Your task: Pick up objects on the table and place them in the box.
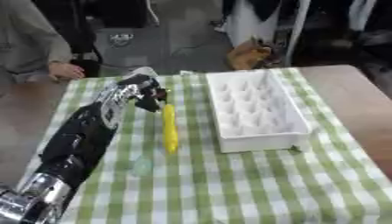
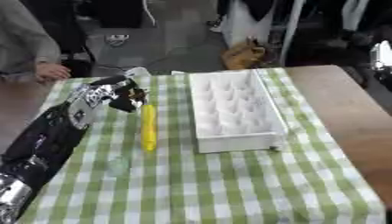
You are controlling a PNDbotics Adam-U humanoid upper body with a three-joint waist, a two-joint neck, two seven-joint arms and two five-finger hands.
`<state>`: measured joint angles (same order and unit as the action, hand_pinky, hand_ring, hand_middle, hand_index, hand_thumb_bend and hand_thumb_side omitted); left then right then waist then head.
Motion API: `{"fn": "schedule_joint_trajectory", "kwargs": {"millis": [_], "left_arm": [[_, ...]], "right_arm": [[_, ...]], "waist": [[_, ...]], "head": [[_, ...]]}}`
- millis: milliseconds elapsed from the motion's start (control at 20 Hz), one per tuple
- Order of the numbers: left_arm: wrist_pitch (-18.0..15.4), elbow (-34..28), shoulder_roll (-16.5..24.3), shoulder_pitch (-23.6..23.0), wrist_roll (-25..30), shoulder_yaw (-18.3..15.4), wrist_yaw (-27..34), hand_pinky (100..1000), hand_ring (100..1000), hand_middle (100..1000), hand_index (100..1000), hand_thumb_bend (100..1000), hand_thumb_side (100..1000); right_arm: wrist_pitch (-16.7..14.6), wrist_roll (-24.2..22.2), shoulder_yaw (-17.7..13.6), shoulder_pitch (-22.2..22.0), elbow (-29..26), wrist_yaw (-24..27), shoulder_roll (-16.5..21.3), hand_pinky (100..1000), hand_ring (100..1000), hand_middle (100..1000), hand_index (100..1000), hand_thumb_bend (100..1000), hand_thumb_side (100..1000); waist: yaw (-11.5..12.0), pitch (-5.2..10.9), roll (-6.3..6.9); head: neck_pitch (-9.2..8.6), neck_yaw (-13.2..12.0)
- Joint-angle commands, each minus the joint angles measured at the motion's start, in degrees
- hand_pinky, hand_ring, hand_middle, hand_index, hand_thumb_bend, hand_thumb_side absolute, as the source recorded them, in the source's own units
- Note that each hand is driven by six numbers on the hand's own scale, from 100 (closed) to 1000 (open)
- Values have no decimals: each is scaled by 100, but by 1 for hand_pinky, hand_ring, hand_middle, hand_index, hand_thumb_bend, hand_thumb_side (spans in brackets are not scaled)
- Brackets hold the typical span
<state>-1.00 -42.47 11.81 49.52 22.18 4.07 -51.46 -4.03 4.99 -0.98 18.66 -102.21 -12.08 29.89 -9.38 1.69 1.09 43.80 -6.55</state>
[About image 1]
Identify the grey box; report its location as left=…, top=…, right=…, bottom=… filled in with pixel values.
left=93, top=26, right=172, bottom=70

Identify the person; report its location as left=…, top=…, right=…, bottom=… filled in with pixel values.
left=0, top=0, right=88, bottom=86

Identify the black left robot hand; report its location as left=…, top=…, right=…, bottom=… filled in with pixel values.
left=116, top=73, right=171, bottom=114

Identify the small clear plastic item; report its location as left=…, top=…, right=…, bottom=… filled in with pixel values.
left=127, top=155, right=155, bottom=178

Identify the long yellow toy vegetable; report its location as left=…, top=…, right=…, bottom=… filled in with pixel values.
left=160, top=102, right=181, bottom=155

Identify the person's hand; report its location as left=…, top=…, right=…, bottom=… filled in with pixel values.
left=47, top=61, right=88, bottom=82

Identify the brown bag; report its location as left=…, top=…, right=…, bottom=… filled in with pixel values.
left=225, top=37, right=282, bottom=71

